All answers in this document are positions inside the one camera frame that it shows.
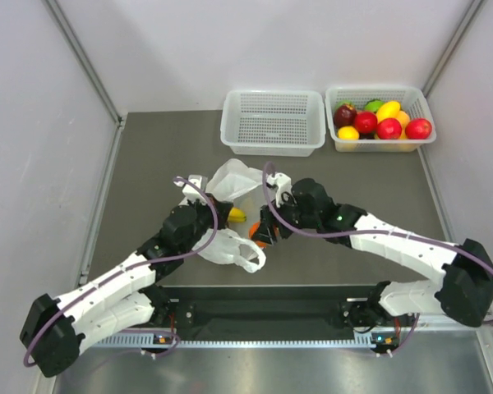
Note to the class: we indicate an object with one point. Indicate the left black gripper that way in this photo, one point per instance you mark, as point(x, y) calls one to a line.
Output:
point(223, 209)

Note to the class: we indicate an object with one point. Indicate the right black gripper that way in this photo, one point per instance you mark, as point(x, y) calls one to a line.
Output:
point(265, 232)

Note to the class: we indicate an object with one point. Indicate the orange tangerine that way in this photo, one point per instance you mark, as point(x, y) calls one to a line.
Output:
point(252, 232)

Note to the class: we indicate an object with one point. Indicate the white plastic bag with fruit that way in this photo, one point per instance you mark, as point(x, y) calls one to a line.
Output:
point(236, 183)

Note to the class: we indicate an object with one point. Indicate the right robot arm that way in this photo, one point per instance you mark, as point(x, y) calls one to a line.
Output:
point(458, 278)

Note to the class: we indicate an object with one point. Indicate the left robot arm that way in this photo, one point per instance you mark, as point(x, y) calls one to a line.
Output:
point(57, 330)

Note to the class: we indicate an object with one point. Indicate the yellow banana in bag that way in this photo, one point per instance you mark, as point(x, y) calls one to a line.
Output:
point(236, 215)

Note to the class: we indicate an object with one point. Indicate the orange fruit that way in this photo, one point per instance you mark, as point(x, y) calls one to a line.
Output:
point(403, 118)

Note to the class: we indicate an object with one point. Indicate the white basket holding fruit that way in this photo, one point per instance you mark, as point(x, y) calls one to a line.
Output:
point(412, 102)

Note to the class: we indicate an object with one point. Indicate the empty white plastic basket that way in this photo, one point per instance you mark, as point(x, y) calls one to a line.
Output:
point(289, 123)

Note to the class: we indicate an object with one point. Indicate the yellow lemon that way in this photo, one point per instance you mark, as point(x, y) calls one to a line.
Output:
point(348, 133)

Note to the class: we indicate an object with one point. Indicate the dark red apple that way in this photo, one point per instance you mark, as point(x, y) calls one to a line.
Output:
point(344, 115)

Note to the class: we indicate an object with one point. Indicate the red apple middle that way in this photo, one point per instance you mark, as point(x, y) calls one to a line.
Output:
point(365, 122)

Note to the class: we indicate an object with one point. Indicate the red apple front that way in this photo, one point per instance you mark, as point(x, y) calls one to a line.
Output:
point(389, 129)

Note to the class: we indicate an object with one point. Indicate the green lime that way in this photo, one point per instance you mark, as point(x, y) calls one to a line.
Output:
point(373, 105)

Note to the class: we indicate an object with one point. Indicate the yellow mango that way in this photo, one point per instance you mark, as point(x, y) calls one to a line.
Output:
point(388, 110)

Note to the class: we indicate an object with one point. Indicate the red apple right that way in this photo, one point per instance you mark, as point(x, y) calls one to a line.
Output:
point(418, 129)

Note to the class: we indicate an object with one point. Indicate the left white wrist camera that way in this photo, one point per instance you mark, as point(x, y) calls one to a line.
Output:
point(193, 190)

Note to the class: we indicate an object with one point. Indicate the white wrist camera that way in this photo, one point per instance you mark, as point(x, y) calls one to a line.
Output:
point(281, 184)
point(193, 190)

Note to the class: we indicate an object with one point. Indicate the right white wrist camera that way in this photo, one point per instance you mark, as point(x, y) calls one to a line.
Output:
point(281, 184)

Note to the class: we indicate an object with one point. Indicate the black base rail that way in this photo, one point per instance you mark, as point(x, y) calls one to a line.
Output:
point(268, 313)

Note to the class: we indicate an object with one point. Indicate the grey slotted cable duct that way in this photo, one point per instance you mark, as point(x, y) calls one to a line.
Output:
point(163, 340)

